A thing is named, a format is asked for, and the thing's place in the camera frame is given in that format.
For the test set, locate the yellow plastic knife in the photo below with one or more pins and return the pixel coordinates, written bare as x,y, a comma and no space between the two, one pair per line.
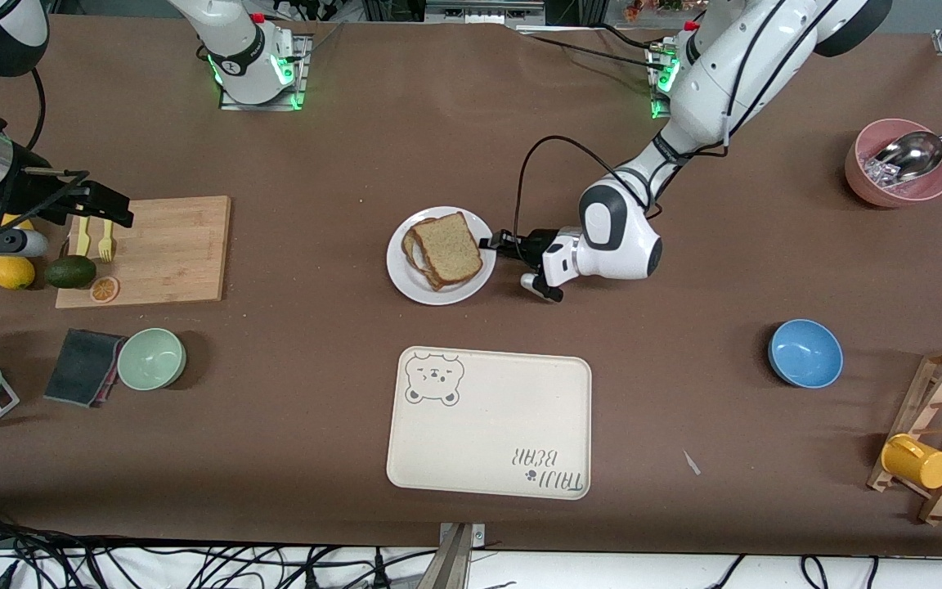
81,244

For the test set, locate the pink bowl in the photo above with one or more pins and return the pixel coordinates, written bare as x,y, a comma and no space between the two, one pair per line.
900,196

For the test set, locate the yellow lemon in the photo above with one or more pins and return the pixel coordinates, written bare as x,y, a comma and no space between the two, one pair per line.
20,222
11,272

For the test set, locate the fried egg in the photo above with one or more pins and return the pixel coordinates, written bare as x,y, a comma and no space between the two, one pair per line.
418,260

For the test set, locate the white round plate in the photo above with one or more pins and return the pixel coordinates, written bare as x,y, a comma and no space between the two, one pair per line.
405,282

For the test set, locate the metal stand bracket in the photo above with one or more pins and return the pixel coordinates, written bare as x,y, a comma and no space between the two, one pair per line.
455,560

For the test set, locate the metal scoop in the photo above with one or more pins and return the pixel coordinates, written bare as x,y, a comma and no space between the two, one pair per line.
912,155

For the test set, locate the bread slice under egg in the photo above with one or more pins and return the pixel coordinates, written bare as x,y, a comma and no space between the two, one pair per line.
407,245

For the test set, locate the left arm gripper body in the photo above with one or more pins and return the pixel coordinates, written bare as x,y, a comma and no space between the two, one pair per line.
535,245

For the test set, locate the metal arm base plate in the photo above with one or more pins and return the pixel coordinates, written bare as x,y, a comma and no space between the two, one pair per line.
302,57
656,57

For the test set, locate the dark green avocado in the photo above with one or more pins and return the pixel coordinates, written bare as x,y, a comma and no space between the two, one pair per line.
70,272

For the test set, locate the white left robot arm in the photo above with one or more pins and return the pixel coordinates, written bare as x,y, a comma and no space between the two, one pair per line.
716,90

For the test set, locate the wooden cutting board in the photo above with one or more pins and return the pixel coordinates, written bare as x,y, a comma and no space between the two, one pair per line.
168,254

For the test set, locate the aluminium frame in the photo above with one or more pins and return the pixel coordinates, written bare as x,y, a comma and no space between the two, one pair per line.
483,12

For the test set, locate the yellow plastic fork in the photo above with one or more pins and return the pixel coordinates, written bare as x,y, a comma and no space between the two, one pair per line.
106,245

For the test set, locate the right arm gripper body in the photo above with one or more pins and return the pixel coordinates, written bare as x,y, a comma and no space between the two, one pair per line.
32,195

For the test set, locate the blue bowl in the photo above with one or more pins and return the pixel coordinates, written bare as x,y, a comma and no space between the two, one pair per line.
806,353

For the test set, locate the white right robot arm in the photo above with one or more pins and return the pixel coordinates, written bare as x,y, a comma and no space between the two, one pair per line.
242,65

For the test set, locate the yellow mug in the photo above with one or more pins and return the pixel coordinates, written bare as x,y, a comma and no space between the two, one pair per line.
917,462

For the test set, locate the dark grey sponge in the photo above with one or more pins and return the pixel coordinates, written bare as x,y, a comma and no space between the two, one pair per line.
82,366

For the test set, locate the orange slice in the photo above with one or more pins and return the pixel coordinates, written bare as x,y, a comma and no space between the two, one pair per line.
105,290

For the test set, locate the cream bear print tray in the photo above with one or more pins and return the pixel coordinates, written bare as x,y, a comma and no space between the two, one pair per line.
487,425

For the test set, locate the plain brown bread slice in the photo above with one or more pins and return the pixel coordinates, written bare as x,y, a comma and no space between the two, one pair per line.
448,248

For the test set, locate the clear ice cube pile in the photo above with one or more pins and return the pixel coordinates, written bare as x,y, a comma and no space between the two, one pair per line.
876,170

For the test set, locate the pale green bowl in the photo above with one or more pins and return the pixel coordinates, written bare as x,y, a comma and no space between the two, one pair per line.
152,358

